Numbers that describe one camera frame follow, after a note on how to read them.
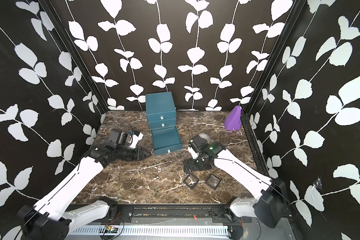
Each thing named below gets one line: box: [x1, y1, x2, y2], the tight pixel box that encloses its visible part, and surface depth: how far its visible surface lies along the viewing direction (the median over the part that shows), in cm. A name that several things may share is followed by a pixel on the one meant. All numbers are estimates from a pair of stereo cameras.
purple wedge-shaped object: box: [224, 105, 242, 131], surface depth 106 cm
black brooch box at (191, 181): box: [183, 174, 200, 190], surface depth 87 cm
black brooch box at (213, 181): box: [205, 173, 221, 191], surface depth 87 cm
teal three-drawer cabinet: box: [145, 91, 183, 156], surface depth 100 cm
